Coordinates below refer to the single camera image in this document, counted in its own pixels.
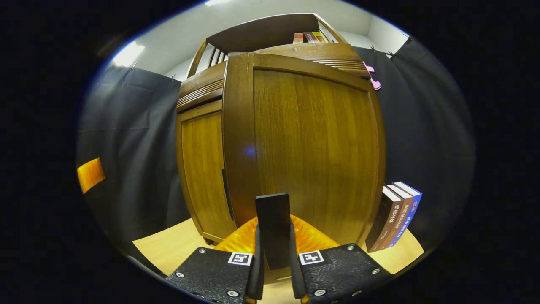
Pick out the black door handle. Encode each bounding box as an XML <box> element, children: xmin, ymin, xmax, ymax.
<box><xmin>221</xmin><ymin>169</ymin><xmax>234</xmax><ymax>221</ymax></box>
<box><xmin>255</xmin><ymin>193</ymin><xmax>292</xmax><ymax>271</ymax></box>

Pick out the wooden ribbed drawer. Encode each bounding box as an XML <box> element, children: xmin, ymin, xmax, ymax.
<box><xmin>176</xmin><ymin>42</ymin><xmax>372</xmax><ymax>114</ymax></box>

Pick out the wooden double-door shoe cabinet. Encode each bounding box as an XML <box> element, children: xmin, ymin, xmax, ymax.
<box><xmin>175</xmin><ymin>13</ymin><xmax>386</xmax><ymax>247</ymax></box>

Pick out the black backdrop cloth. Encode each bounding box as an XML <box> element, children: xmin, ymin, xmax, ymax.
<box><xmin>76</xmin><ymin>37</ymin><xmax>476</xmax><ymax>262</ymax></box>

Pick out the wooden shoe cabinet door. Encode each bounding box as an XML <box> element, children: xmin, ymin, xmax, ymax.
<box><xmin>222</xmin><ymin>53</ymin><xmax>386</xmax><ymax>246</ymax></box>
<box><xmin>176</xmin><ymin>101</ymin><xmax>238</xmax><ymax>243</ymax></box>

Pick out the small ceiling light panel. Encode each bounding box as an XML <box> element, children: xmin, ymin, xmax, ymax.
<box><xmin>113</xmin><ymin>41</ymin><xmax>145</xmax><ymax>67</ymax></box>

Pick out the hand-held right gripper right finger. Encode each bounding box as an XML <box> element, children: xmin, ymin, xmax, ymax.
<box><xmin>289</xmin><ymin>214</ymin><xmax>395</xmax><ymax>304</ymax></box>

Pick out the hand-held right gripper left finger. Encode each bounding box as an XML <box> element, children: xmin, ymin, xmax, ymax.
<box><xmin>165</xmin><ymin>215</ymin><xmax>265</xmax><ymax>304</ymax></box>

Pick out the dark brown standing book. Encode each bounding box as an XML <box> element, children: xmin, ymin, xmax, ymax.
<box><xmin>365</xmin><ymin>186</ymin><xmax>402</xmax><ymax>253</ymax></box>

